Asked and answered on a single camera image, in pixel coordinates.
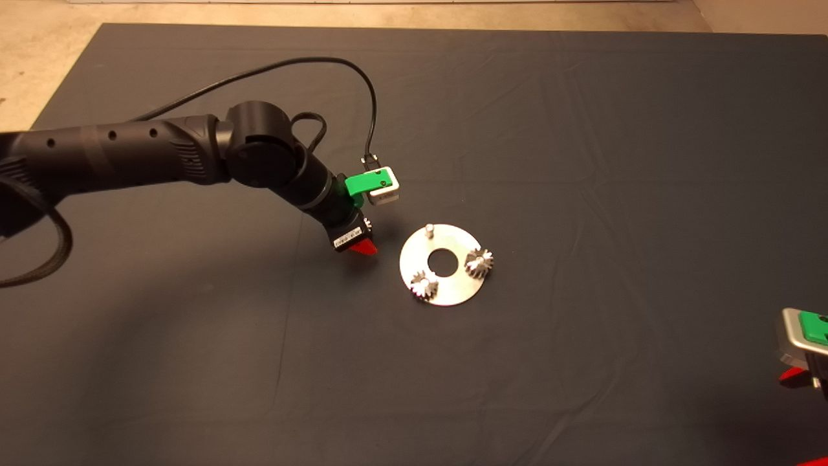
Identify round metal carrier plate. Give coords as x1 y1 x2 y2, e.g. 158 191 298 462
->
399 223 486 307

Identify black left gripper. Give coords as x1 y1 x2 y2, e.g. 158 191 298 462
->
317 172 378 257

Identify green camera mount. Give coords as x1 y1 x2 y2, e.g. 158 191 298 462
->
345 167 394 209
798 311 828 348

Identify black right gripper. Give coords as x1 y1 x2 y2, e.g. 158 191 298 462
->
779 353 828 399

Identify dark grey table cloth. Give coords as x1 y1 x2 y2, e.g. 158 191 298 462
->
0 23 828 466

